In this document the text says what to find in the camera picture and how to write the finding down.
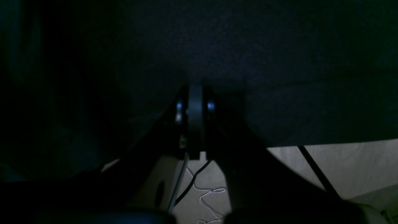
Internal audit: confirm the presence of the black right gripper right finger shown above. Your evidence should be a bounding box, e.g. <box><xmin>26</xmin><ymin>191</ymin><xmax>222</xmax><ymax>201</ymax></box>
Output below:
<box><xmin>203</xmin><ymin>86</ymin><xmax>216</xmax><ymax>125</ymax></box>

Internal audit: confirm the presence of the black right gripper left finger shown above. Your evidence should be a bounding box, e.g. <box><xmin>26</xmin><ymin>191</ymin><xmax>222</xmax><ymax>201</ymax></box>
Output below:
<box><xmin>174</xmin><ymin>86</ymin><xmax>189</xmax><ymax>125</ymax></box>

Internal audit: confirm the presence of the black table cloth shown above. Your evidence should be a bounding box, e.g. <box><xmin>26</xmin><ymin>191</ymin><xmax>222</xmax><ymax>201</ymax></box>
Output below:
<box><xmin>1</xmin><ymin>0</ymin><xmax>397</xmax><ymax>180</ymax></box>

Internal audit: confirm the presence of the black floor cable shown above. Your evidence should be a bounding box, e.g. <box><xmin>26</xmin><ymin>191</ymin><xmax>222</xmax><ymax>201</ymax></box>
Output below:
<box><xmin>174</xmin><ymin>159</ymin><xmax>212</xmax><ymax>206</ymax></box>

